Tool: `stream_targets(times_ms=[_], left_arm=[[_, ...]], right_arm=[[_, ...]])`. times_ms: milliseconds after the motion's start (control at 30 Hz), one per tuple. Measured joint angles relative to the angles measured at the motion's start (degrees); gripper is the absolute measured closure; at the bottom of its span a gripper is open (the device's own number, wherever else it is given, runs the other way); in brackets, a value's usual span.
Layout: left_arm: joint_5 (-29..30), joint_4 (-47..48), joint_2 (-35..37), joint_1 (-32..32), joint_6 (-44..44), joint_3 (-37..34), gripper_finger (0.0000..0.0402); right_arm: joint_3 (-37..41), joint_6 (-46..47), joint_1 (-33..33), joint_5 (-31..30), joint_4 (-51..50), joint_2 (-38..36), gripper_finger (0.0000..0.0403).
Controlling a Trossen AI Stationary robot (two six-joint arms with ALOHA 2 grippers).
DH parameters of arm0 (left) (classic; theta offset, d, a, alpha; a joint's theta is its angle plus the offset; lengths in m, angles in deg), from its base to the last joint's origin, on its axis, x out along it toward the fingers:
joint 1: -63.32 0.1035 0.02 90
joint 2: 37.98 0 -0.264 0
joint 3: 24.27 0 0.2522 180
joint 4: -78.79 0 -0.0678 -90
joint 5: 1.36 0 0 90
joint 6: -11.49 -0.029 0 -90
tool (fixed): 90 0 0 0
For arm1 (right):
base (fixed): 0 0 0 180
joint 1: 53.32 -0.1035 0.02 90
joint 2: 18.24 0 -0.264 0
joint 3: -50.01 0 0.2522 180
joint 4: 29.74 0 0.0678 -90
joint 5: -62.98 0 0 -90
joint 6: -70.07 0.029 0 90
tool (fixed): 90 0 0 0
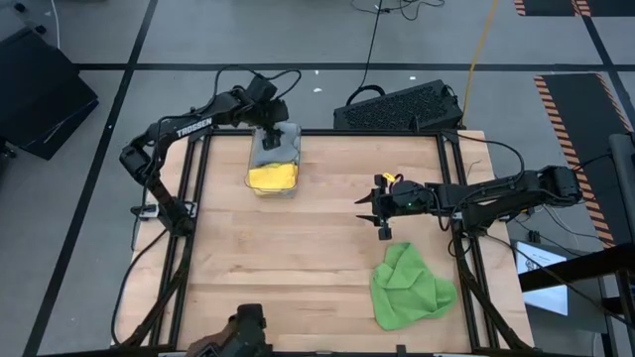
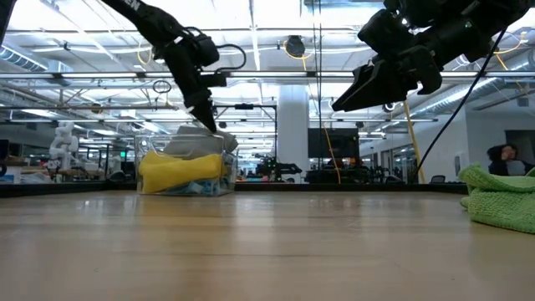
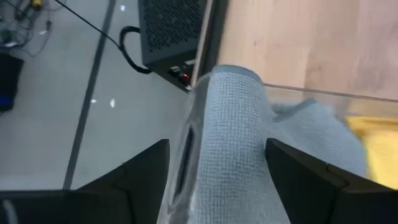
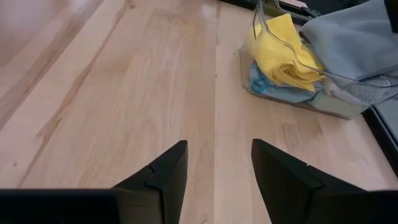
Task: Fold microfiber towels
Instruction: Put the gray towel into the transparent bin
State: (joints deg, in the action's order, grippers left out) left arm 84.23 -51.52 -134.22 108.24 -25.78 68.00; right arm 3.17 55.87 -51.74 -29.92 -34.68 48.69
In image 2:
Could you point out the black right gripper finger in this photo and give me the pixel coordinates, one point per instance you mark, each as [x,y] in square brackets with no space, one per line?
[376,96]
[384,75]

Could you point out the black office chair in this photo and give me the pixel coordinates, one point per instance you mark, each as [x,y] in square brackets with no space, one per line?
[437,179]

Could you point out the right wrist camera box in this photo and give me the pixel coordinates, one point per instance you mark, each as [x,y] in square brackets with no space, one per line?
[380,31]

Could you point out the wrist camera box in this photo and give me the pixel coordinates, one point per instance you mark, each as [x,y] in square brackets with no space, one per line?
[205,50]
[380,31]

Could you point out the black wall screen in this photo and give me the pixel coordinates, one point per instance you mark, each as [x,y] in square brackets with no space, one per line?
[334,142]

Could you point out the ceiling air duct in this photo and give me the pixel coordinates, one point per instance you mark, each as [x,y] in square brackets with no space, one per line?
[460,98]
[21,60]

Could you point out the yellow microfiber towel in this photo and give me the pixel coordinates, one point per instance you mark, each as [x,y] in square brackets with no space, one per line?
[179,171]

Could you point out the long ceiling light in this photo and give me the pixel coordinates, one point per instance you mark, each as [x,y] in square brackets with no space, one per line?
[100,74]

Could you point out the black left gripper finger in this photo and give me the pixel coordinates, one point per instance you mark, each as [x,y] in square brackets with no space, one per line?
[205,117]

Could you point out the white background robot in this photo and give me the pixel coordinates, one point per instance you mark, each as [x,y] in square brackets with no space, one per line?
[62,144]

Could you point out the bright green microfiber towel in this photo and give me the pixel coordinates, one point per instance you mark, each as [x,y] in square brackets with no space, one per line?
[497,205]

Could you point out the black background robot arm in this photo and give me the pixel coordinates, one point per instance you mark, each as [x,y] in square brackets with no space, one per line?
[280,169]

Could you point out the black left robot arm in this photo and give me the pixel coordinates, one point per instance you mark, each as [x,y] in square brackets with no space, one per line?
[146,18]

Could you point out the person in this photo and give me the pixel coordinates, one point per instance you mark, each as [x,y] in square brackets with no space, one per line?
[503,161]

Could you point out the clear plastic bin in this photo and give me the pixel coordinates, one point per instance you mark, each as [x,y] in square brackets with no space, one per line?
[144,142]

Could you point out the gray waffle-weave towel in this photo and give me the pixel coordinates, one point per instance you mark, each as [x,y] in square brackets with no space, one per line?
[192,144]

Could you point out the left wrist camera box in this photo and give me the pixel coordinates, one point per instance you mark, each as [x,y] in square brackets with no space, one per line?
[205,50]

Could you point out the horizontal ceiling pipe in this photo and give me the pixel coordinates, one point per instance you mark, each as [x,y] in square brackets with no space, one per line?
[83,107]

